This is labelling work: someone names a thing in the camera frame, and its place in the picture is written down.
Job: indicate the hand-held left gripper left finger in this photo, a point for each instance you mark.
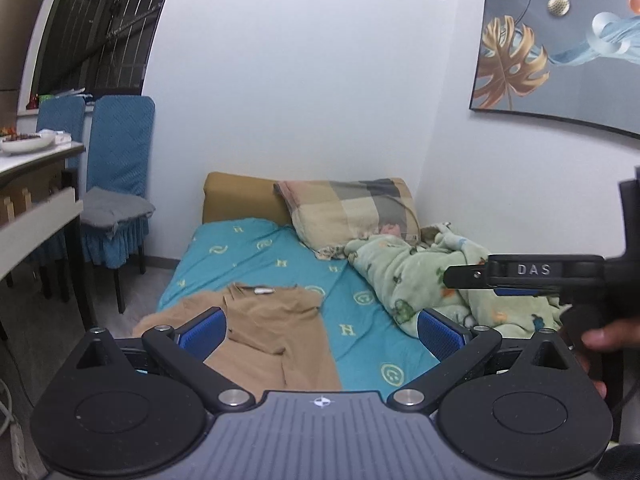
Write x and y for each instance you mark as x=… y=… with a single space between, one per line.
x=202 y=334

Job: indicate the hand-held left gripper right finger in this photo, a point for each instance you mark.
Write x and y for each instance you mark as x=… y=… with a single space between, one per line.
x=442 y=337

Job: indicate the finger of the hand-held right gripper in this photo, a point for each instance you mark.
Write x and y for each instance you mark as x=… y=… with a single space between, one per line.
x=465 y=276

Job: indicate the tan printed t-shirt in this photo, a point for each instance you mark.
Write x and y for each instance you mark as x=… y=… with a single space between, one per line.
x=270 y=330

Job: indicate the person's right hand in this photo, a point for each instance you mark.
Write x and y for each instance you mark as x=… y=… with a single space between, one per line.
x=617 y=337

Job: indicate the green printed fleece blanket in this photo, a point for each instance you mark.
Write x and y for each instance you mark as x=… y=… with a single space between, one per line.
x=415 y=270

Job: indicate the bed with teal printed sheet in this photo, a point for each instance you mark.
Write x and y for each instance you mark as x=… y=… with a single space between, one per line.
x=370 y=340

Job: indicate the plaid pillow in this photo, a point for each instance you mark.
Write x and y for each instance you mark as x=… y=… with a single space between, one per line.
x=345 y=210

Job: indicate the mustard headboard cushion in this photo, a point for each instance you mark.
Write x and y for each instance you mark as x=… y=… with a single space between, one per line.
x=240 y=197

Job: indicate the grey seat cloth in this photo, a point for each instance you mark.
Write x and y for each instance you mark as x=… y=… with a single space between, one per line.
x=115 y=207

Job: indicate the dining table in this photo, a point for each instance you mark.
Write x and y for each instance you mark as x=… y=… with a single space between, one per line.
x=35 y=220

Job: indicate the blue covered chair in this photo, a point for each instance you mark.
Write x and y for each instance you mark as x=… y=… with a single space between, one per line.
x=120 y=145
x=60 y=115

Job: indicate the white power strip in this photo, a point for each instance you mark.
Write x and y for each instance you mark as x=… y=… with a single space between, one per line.
x=17 y=447

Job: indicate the white tissue pack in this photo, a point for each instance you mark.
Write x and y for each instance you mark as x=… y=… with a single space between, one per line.
x=62 y=137

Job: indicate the white bowl of food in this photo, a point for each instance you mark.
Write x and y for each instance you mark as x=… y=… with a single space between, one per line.
x=25 y=144

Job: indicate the green box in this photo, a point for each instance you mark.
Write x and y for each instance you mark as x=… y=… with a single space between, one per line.
x=62 y=96

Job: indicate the black window grille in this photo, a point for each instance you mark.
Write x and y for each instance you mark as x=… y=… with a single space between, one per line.
x=100 y=25

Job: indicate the champagne refrigerator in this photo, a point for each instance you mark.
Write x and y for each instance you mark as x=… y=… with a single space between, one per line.
x=15 y=35

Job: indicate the framed leaf wall poster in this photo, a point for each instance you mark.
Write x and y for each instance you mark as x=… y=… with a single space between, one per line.
x=565 y=45

